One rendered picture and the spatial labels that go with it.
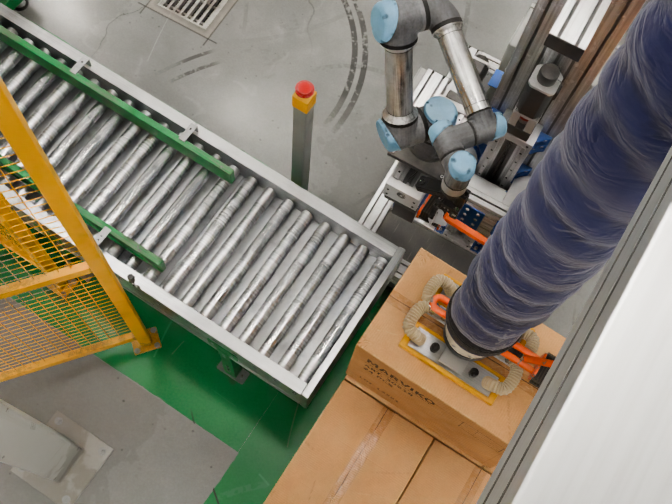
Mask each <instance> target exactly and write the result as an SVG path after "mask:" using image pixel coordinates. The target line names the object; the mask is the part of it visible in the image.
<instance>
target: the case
mask: <svg viewBox="0 0 672 504"><path fill-rule="evenodd" d="M444 273H446V274H447V275H449V276H450V277H452V278H454V279H455V280H457V281H458V282H460V283H463V281H464V280H465V278H466V277H467V276H466V275H464V274H463V273H461V272H460V271H458V270H456V269H455V268H453V267H452V266H450V265H448V264H447V263H445V262H444V261H442V260H440V259H439V258H437V257H436V256H434V255H432V254H431V253H429V252H428V251H426V250H424V249H423V248H420V250H419V251H418V253H417V254H416V256H415V257H414V259H413V260H412V262H411V263H410V265H409V266H408V268H407V269H406V271H405V272H404V274H403V275H402V277H401V278H400V280H399V281H398V283H397V284H396V286H395V287H394V289H393V290H392V292H391V293H390V295H389V296H388V298H387V299H386V301H385V302H384V304H383V305H382V307H381V308H380V310H379V311H378V313H377V314H376V316H375V317H374V319H373V320H372V322H371V323H370V325H369V326H368V327H367V329H366V330H365V332H364V333H363V335H362V336H361V338H360V339H359V341H358V342H357V344H356V346H355V349H354V352H353V354H352V357H351V360H350V362H349V365H348V368H347V370H346V374H347V375H349V376H350V377H352V378H353V379H355V380H356V381H358V382H359V383H361V384H362V385H364V386H365V387H367V388H368V389H370V390H371V391H373V392H374V393H376V394H377V395H379V396H381V397H382V398H384V399H385V400H387V401H388V402H390V403H391V404H393V405H394V406H396V407H397V408H399V409H400V410H402V411H403V412H405V413H406V414H408V415H409V416H411V417H412V418H414V419H415V420H417V421H418V422H420V423H421V424H423V425H424V426H426V427H427V428H429V429H430V430H432V431H433V432H435V433H436V434H438V435H439V436H441V437H442V438H444V439H445V440H447V441H448V442H450V443H451V444H453V445H454V446H456V447H457V448H459V449H460V450H462V451H463V452H465V453H466V454H468V455H469V456H471V457H472V458H474V459H475V460H477V461H478V462H480V463H481V464H483V465H484V466H486V467H487V468H492V467H494V466H496V465H497V464H498V462H499V460H500V459H501V457H502V455H503V453H504V451H505V450H506V448H507V446H508V444H509V442H510V440H511V439H512V437H513V435H514V433H515V431H516V429H517V428H518V426H519V424H520V422H521V420H522V418H523V417H524V415H525V413H526V411H527V409H528V407H529V406H530V404H531V402H532V400H533V398H534V396H535V395H536V393H537V391H538V388H537V387H535V386H534V385H532V384H530V383H529V381H530V380H531V379H530V380H528V379H527V378H528V376H529V375H530V373H529V372H527V371H525V370H524V369H523V374H522V377H521V380H520V382H519V383H518V385H517V387H516V388H515V390H513V391H512V393H509V394H508V395H502V396H500V395H498V396H497V398H496V400H495V402H494V403H493V405H492V406H489V405H488V404H486V403H485V402H483V401H482V400H480V399H479V398H477V397H476V396H474V395H473V394H471V393H469V392H468V391H466V390H465V389H463V388H462V387H460V386H459V385H457V384H456V383H454V382H453V381H451V380H450V379H448V378H446V377H445V376H443V375H442V374H440V373H439V372H437V371H436V370H434V369H433V368H431V367H430V366H428V365H427V364H425V363H423V362H422V361H420V360H419V359H417V358H416V357H414V356H413V355H411V354H410V353H408V352H407V351H405V350H403V349H402V348H400V347H399V346H398V344H399V342H400V341H401V339H402V338H403V336H404V335H405V333H404V330H403V328H402V326H403V322H404V318H406V317H405V316H406V315H407V313H408V312H409V310H410V308H412V306H413V305H415V303H418V302H419V301H423V300H422V298H421V297H422V293H423V289H424V287H425V285H426V284H427V282H428V281H429V280H430V278H432V277H433V276H436V275H437V274H440V275H442V274H444ZM418 322H419V323H421V324H422V325H424V326H426V327H427V328H429V329H430V330H432V331H433V332H435V333H436V334H438V335H440V336H441V337H443V338H444V336H443V329H444V324H442V323H441V322H439V321H437V320H436V319H434V318H433V317H431V316H430V315H428V314H426V313H424V314H423V315H421V317H420V318H419V319H418ZM533 329H535V333H537V336H538V337H539V338H540V339H539V342H540V344H539V348H538V350H537V353H536V354H537V355H539V356H542V355H543V354H544V353H548V352H550V353H551V354H553V355H554V356H557V354H558V353H559V351H560V349H561V347H562V345H563V343H564V342H565V340H566V338H565V337H563V336H562V335H560V334H558V333H557V332H555V331H554V330H552V329H550V328H549V327H547V326H546V325H544V324H542V323H541V324H540V325H538V326H536V327H534V328H533ZM478 361H480V362H482V363H483V364H485V365H486V366H488V367H489V368H491V369H492V370H494V371H495V372H497V373H499V374H500V375H502V376H503V377H505V378H506V379H507V377H508V375H509V373H510V372H509V371H511V370H510V367H509V366H508V365H506V364H505V363H503V362H501V361H500V360H498V359H497V358H495V357H494V356H489V357H486V358H484V359H482V360H478Z"/></svg>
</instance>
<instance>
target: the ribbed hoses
mask: <svg viewBox="0 0 672 504"><path fill-rule="evenodd" d="M440 287H442V288H443V289H444V292H445V294H446V296H449V297H450V296H452V295H453V293H454V292H455V291H456V289H457V287H456V285H455V283H454V282H453V280H451V279H450V278H448V277H447V276H445V275H443V274H442V275H440V274H437V275H436V276H433V277H432V278H430V280H429V281H428V282H427V284H426V285H425V287H424V289H423V293H422V297H421V298H422V300H423V301H419V302H418V303H415V305H413V306H412V308H410V310H409V312H408V313H407V315H406V316H405V317H406V318H404V322H403V326H402V328H403V330H404V333H405V334H407V336H408V337H409V339H411V340H412V341H413V342H414V343H415V344H417V345H418V346H421V345H424V344H425V343H426V340H427V337H426V335H425V334H424V333H422V332H421V330H419V329H418V328H416V327H415V326H416V325H415V324H416V323H417V321H418V319H419V318H420V317H421V315H423V314H424V313H426V314H427V313H429V302H430V300H431V298H432V297H433V296H434V295H435V294H436V292H437V290H438V289H439V288H440ZM429 314H430V313H429ZM520 339H523V340H525V341H526V344H525V347H526V348H528V349H529V350H531V351H533V352H534V353H537V350H538V348H539V344H540V342H539V339H540V338H539V337H538V336H537V333H535V332H534V331H533V330H531V329H528V330H527V331H526V332H525V333H524V334H522V336H521V338H520ZM509 367H510V370H511V371H509V372H510V373H509V375H508V377H507V379H505V381H504V382H500V381H497V380H496V379H494V378H492V377H490V376H485V377H484V378H483V379H482V382H481V385H482V387H483V388H485V389H486V390H488V391H491V392H493V393H496V394H499V395H500V396H502V395H508V394H509V393H512V391H513V390H515V388H516V387H517V385H518V383H519V382H520V380H521V377H522V374H523V369H522V368H521V367H519V366H518V365H516V364H515V363H513V362H511V363H510V361H509Z"/></svg>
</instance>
